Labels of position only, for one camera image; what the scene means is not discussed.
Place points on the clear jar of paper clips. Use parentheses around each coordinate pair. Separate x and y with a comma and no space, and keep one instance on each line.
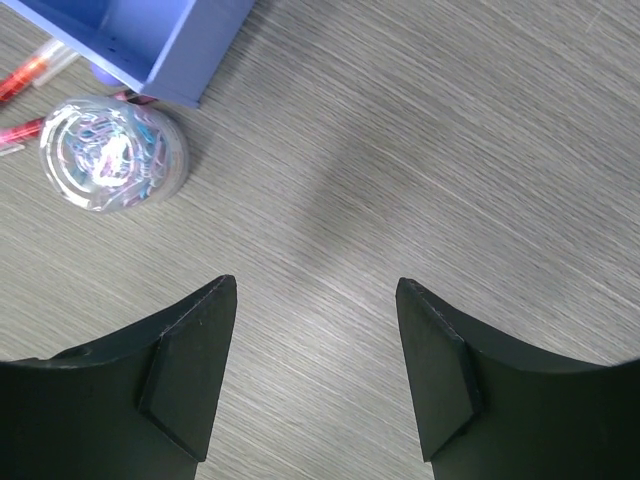
(106,155)

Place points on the orange capped pen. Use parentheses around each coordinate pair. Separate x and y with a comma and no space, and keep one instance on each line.
(44,64)

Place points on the purple drawer box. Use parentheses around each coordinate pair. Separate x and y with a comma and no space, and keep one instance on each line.
(166,49)

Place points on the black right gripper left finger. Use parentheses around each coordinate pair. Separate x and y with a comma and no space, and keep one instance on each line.
(138,403)

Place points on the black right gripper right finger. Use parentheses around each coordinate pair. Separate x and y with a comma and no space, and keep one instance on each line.
(490,406)

